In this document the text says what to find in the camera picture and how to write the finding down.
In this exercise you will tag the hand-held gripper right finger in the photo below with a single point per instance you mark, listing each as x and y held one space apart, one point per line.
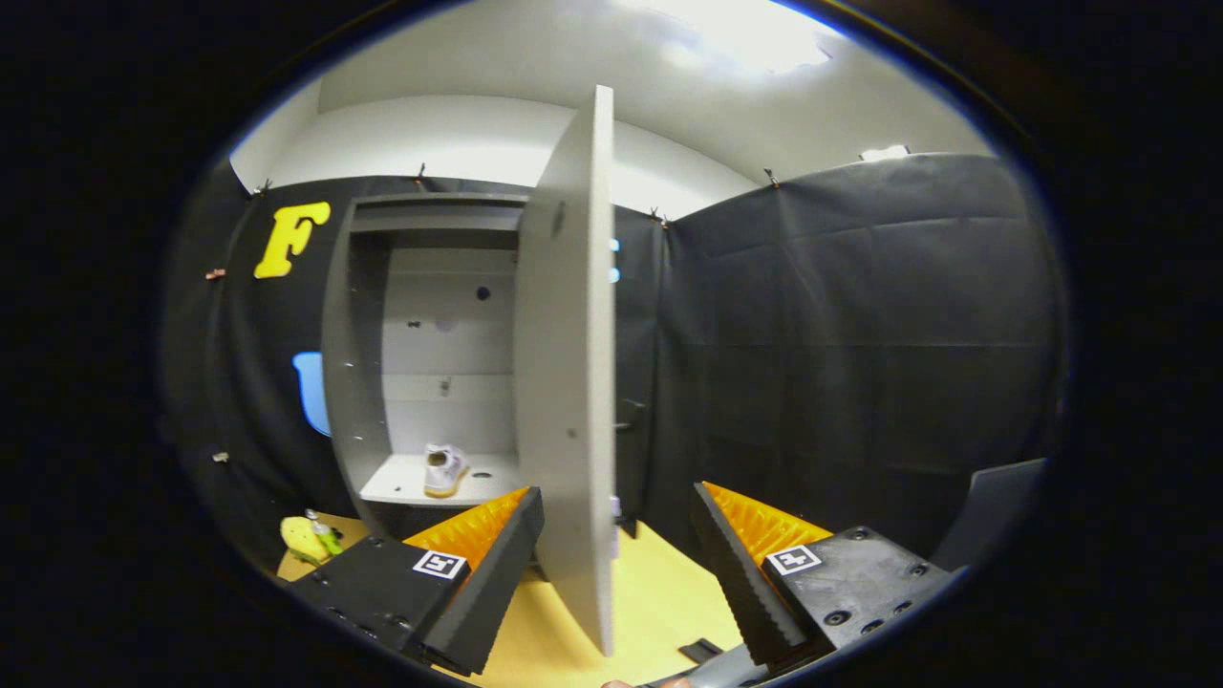
740 573

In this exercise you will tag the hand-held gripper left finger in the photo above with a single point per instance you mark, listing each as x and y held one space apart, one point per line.
492 573

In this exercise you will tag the white shoe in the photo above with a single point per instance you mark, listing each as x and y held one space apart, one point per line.
444 470

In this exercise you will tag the beige shoe cabinet door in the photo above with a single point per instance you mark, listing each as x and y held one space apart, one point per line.
564 382

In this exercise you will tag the dark grey shoe cabinet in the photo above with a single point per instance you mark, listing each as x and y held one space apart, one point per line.
354 382

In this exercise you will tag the light grey cabinet shelf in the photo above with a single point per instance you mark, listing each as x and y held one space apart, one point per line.
401 483

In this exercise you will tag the small black object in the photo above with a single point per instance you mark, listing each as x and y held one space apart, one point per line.
700 650

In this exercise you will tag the green bottle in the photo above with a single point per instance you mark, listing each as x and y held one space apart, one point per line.
325 537

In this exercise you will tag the yellow plush toy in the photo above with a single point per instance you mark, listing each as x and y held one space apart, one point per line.
298 540

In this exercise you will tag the grey board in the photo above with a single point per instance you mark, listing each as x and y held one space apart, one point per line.
994 506

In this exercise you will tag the black backdrop cloth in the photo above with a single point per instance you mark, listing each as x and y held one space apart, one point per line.
860 334

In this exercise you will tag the small ceiling light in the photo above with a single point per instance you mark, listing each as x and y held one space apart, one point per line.
884 152

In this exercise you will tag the long ceiling light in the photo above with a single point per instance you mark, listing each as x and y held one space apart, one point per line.
755 33

